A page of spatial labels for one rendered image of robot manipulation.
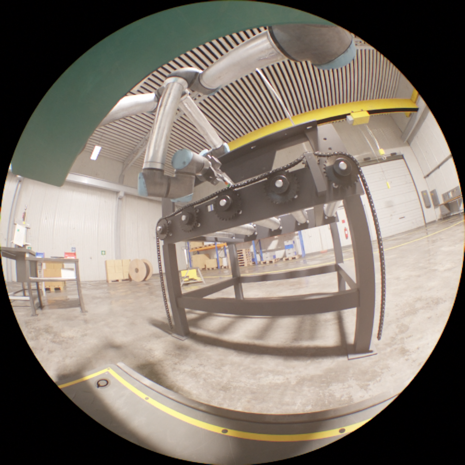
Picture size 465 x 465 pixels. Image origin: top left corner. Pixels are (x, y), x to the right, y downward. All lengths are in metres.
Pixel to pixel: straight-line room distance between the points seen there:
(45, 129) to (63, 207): 10.74
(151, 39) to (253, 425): 0.47
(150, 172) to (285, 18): 0.56
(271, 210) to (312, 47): 0.67
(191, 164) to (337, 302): 0.84
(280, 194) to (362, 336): 0.77
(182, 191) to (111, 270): 7.39
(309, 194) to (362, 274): 0.42
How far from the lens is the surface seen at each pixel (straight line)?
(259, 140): 0.89
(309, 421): 0.30
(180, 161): 0.63
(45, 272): 6.15
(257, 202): 0.79
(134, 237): 11.53
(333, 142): 0.87
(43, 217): 10.98
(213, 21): 0.19
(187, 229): 0.98
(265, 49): 0.52
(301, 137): 0.92
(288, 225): 1.69
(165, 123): 0.67
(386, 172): 11.84
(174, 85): 0.78
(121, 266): 7.98
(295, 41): 0.45
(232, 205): 0.79
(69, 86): 0.25
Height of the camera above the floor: 0.58
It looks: 9 degrees up
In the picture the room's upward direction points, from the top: 8 degrees counter-clockwise
